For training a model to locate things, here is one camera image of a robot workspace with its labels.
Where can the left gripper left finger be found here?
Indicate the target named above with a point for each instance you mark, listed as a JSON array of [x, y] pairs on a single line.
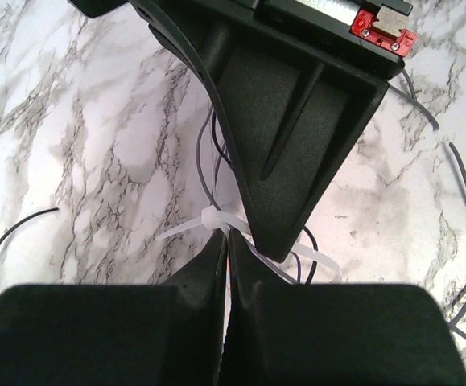
[[166, 334]]

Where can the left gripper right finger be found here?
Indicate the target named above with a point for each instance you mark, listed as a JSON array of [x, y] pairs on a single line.
[[333, 334]]

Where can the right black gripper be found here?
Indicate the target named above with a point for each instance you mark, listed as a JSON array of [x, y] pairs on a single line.
[[293, 85]]

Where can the translucent white zip tie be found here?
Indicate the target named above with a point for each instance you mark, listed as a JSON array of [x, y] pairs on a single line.
[[213, 219]]

